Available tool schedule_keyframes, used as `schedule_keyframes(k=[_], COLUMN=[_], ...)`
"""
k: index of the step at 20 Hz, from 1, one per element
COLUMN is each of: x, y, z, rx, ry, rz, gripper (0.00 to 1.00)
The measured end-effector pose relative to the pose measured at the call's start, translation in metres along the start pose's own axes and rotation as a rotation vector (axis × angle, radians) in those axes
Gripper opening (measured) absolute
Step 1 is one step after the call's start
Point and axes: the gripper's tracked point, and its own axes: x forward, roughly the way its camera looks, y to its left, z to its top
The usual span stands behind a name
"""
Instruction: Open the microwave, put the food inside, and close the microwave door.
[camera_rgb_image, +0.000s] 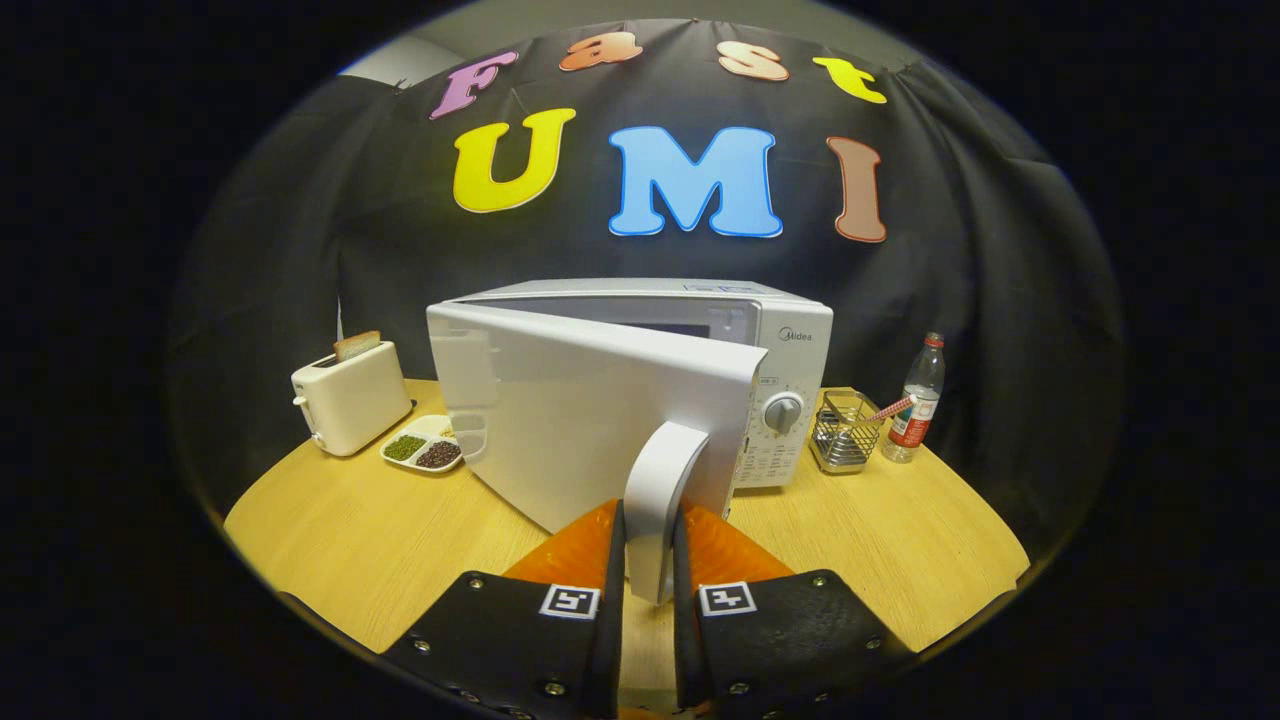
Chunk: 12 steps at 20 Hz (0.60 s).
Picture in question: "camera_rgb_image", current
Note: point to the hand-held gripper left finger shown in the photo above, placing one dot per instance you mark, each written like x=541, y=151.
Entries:
x=605, y=660

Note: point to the white microwave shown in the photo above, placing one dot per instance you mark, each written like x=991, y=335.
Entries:
x=560, y=420

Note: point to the white divided bean dish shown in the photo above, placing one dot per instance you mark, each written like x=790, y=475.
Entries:
x=425, y=427

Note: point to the red checked straw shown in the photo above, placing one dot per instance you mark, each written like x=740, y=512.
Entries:
x=895, y=407

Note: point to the clear plastic water bottle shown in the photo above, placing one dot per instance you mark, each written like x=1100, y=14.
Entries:
x=915, y=400

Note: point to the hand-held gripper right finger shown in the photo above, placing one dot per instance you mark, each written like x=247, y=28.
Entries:
x=688, y=650

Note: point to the toast slice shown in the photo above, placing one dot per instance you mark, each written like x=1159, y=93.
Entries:
x=357, y=346

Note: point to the cream toaster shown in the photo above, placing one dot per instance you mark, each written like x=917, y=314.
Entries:
x=350, y=400

